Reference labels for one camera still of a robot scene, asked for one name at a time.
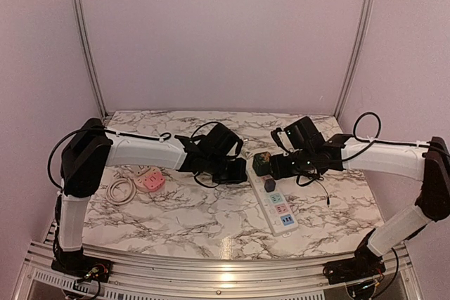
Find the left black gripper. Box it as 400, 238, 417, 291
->
206, 152, 248, 185

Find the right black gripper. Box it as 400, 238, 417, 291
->
266, 148, 315, 181

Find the dark grey USB charger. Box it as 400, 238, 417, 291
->
264, 178, 276, 193

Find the white long power strip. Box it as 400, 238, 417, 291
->
246, 165, 298, 237

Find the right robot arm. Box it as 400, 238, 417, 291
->
270, 133, 449, 278

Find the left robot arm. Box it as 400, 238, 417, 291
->
55, 118, 248, 275

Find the dark green cube socket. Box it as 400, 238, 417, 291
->
252, 151, 271, 176

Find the white plug adapter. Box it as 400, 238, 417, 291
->
135, 166, 151, 176

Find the pink round power strip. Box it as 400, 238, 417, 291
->
134, 171, 166, 193

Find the thin black cable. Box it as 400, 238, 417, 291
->
297, 169, 331, 207

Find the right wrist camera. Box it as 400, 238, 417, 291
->
282, 116, 325, 153

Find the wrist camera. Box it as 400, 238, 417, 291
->
198, 122, 243, 159
282, 116, 325, 153

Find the white strip bundled cord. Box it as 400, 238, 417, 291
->
240, 138, 254, 160

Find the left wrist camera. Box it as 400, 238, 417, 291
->
198, 122, 243, 159

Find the coiled white cable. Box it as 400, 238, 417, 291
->
106, 177, 136, 205

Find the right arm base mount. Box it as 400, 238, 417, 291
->
323, 258, 386, 285

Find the front aluminium rail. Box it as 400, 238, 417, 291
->
10, 240, 426, 300

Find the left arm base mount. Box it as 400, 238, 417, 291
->
51, 256, 113, 282

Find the right aluminium frame post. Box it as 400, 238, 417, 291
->
333, 0, 374, 120

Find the aluminium frame post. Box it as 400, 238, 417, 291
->
333, 0, 374, 120
72, 0, 108, 119

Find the left aluminium frame post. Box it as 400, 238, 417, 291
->
72, 0, 108, 119

